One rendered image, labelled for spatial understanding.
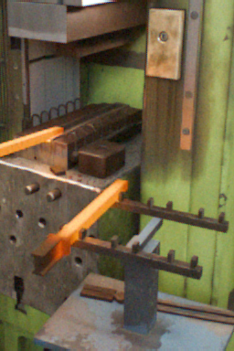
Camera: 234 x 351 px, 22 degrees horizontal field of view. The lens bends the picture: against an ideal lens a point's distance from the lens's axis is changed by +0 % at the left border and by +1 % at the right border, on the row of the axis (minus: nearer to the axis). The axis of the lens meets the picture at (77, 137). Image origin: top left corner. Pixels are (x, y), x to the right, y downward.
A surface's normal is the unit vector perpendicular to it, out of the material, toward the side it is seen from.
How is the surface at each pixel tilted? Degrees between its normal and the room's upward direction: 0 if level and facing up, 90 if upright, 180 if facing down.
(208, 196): 90
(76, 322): 0
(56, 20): 90
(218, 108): 90
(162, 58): 90
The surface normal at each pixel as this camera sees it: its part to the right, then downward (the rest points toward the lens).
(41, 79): 0.81, 0.19
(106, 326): 0.00, -0.95
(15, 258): -0.58, 0.27
